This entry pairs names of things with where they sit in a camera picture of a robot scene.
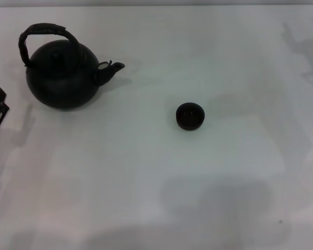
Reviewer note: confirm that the small black teacup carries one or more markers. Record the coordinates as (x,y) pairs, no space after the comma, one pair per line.
(190,118)

